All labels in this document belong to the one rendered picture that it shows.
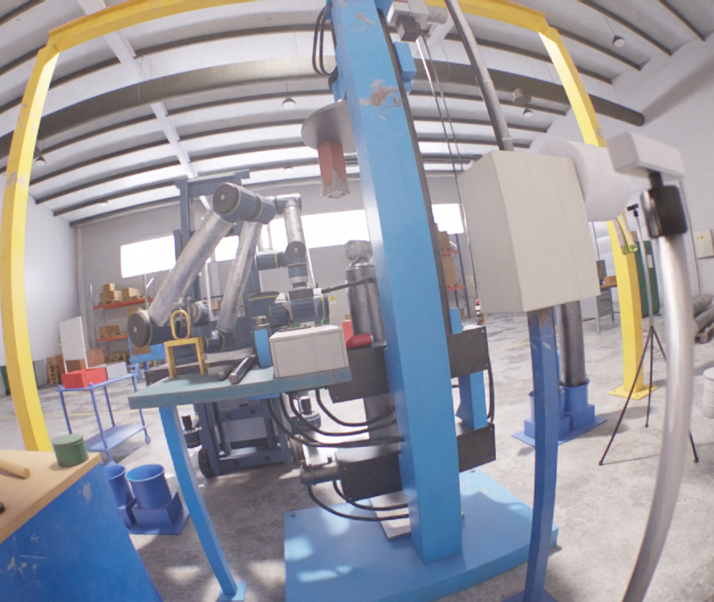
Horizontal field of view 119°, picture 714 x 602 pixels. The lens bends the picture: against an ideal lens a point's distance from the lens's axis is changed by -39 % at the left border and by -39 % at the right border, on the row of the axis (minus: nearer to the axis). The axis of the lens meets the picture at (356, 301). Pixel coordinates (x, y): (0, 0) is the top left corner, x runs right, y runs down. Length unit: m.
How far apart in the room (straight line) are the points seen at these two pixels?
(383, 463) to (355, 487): 0.16
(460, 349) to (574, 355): 1.52
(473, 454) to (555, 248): 1.08
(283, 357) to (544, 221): 0.84
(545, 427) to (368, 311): 1.27
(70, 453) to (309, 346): 0.79
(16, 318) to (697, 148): 13.46
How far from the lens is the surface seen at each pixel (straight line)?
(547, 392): 1.01
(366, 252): 2.05
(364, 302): 1.97
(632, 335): 3.61
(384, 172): 1.26
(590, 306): 7.45
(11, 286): 2.90
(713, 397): 3.13
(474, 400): 1.60
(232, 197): 1.58
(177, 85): 6.88
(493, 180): 0.88
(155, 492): 2.45
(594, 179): 1.09
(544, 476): 1.11
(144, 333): 1.92
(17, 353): 2.86
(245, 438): 3.15
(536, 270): 0.86
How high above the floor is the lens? 1.25
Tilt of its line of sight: 1 degrees up
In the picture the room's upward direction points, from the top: 8 degrees counter-clockwise
